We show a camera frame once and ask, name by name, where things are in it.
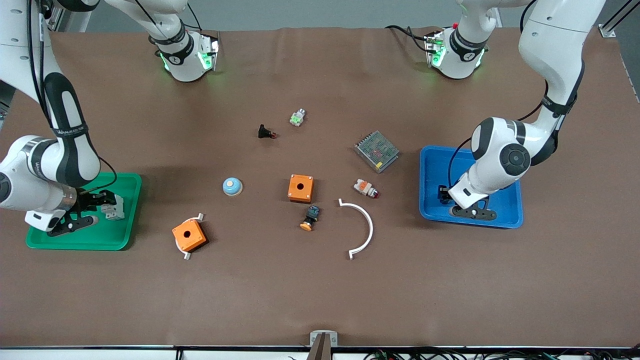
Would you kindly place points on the orange button box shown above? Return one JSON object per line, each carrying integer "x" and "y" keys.
{"x": 189, "y": 236}
{"x": 300, "y": 188}

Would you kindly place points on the orange white red indicator lamp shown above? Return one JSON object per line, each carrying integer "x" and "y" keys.
{"x": 365, "y": 188}

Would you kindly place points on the green plastic tray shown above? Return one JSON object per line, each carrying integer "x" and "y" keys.
{"x": 107, "y": 235}

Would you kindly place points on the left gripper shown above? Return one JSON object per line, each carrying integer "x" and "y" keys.
{"x": 443, "y": 194}

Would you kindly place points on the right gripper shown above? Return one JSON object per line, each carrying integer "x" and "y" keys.
{"x": 88, "y": 200}

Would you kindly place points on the black push button red tip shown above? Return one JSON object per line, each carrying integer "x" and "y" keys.
{"x": 264, "y": 132}

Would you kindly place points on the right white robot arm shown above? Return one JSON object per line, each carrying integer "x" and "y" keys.
{"x": 65, "y": 150}

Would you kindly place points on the white red circuit breaker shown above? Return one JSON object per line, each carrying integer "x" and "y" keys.
{"x": 116, "y": 212}

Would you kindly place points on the large white curved bracket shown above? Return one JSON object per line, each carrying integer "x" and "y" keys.
{"x": 369, "y": 222}

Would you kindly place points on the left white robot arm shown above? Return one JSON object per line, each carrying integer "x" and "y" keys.
{"x": 550, "y": 50}

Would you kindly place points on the metal mesh power supply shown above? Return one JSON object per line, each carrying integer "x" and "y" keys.
{"x": 376, "y": 151}

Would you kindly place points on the green white push button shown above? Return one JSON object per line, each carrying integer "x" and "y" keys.
{"x": 297, "y": 118}

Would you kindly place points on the black switch with orange cap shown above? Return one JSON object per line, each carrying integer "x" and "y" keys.
{"x": 310, "y": 218}

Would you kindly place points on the blue dome buzzer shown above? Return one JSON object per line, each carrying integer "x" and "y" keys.
{"x": 232, "y": 186}

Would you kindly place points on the blue plastic tray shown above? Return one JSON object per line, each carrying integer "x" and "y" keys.
{"x": 435, "y": 165}

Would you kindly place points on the aluminium frame profile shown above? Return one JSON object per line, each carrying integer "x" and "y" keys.
{"x": 67, "y": 17}
{"x": 615, "y": 20}

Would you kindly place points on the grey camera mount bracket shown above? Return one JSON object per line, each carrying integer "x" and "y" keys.
{"x": 323, "y": 341}

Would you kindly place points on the brown table mat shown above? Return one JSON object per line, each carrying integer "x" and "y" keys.
{"x": 300, "y": 300}

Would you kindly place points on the small white curved bracket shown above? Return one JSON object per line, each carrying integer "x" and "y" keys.
{"x": 187, "y": 256}

